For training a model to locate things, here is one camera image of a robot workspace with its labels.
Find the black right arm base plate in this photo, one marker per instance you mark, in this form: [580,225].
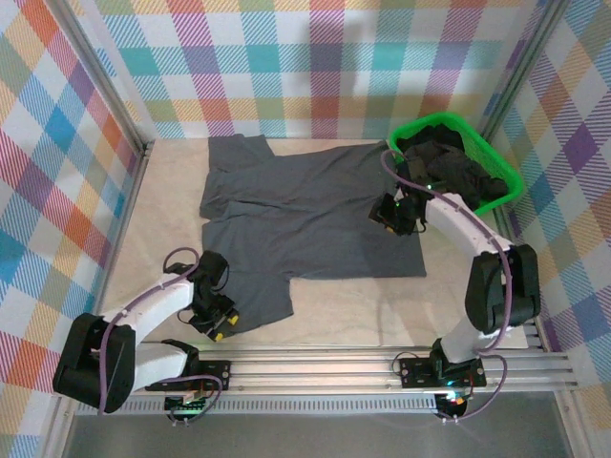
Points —
[415,374]

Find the green plastic basket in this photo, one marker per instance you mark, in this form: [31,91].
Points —
[496,148]

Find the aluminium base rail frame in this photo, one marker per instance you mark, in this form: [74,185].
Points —
[310,372]

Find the left controller board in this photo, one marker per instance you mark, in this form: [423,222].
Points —
[183,405]

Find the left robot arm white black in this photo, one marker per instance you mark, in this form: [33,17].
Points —
[148,305]

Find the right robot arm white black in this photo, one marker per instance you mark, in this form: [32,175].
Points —
[458,224]

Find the aluminium corner post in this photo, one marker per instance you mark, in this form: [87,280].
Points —
[527,62]
[98,62]

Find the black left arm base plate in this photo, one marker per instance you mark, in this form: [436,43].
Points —
[215,377]

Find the right controller board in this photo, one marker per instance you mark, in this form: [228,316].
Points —
[453,405]

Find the grey t-shirt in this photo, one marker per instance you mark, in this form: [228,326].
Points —
[310,214]

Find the controller board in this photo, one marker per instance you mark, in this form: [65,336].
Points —
[183,405]
[453,405]

